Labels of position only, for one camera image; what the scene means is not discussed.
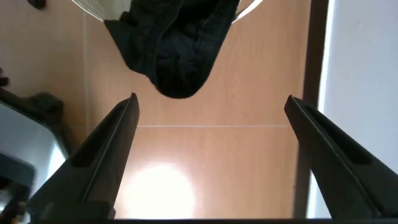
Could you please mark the white laundry basket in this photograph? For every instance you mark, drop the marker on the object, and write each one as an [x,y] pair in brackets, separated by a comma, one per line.
[93,7]

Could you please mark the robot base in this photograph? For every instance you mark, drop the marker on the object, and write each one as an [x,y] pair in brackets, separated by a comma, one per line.
[25,130]

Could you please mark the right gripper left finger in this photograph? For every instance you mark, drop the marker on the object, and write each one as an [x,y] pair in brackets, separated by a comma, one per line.
[93,186]

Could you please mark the black garment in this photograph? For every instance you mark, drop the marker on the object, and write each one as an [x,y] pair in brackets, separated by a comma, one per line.
[177,53]

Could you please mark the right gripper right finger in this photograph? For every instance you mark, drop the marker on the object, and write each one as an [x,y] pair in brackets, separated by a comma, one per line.
[351,186]

